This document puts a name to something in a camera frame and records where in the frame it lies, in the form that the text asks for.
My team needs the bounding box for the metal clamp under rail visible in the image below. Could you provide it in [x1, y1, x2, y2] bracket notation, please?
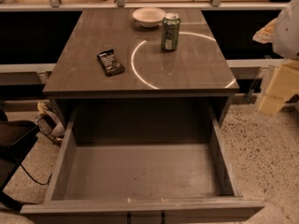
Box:
[245, 68, 265, 104]

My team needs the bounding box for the black rxbar chocolate wrapper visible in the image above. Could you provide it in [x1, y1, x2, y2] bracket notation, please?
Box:
[97, 49, 125, 77]

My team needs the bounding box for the black chair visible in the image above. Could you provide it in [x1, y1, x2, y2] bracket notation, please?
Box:
[0, 111, 39, 210]

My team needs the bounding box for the black floor cable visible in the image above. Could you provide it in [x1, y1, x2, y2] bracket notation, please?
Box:
[19, 163, 53, 187]

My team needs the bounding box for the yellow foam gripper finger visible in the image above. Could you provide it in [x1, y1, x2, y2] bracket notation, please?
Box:
[257, 60, 299, 116]

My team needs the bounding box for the open grey top drawer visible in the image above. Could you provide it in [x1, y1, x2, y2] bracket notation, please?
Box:
[21, 99, 263, 224]

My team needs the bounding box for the green soda can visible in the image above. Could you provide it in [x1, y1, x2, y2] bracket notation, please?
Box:
[162, 12, 180, 51]

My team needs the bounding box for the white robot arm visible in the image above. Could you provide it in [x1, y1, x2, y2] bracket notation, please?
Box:
[253, 0, 299, 117]

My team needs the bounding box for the grey wooden drawer cabinet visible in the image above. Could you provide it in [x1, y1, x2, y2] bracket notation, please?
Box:
[42, 7, 240, 133]

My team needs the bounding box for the white ceramic bowl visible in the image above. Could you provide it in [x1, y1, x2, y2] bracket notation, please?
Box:
[133, 7, 165, 28]

